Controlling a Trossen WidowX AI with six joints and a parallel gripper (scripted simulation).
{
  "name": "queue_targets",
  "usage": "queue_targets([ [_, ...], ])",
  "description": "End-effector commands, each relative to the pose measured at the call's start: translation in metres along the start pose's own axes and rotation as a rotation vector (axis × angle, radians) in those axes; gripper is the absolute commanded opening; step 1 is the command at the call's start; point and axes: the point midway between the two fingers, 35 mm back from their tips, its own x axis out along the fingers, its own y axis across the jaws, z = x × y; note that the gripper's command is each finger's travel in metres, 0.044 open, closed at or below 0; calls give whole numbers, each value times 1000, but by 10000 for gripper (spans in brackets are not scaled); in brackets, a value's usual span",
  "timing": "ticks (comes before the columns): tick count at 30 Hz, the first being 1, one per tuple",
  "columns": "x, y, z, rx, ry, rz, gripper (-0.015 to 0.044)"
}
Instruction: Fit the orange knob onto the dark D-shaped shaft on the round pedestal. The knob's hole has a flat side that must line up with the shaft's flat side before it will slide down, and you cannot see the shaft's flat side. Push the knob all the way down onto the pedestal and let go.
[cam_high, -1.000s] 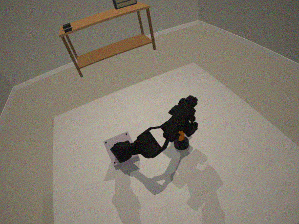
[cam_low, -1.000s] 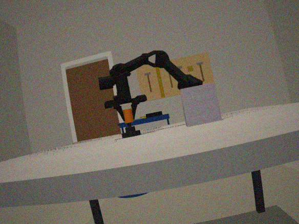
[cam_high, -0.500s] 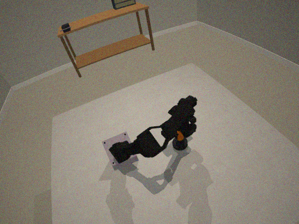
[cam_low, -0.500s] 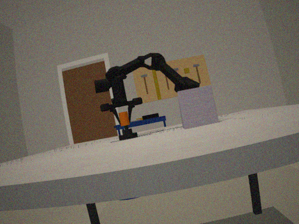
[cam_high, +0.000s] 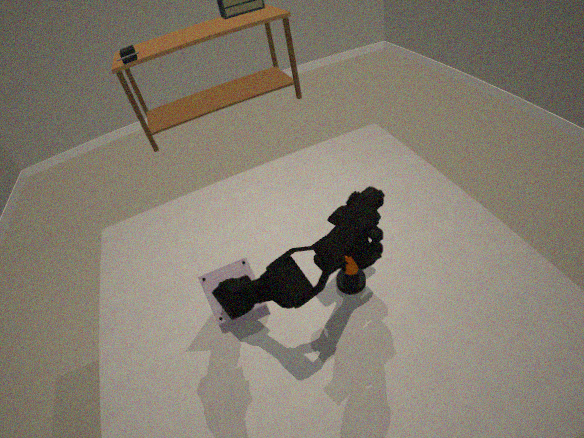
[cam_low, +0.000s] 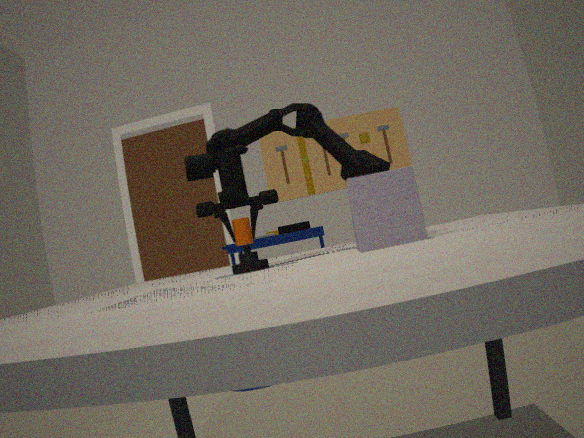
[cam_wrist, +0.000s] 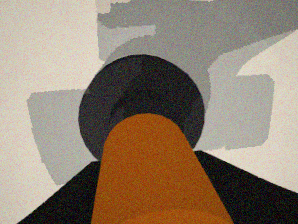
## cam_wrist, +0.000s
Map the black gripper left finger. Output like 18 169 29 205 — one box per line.
17 160 101 224

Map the orange cylinder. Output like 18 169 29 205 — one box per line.
90 113 234 224

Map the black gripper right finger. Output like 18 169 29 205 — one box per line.
194 151 298 224

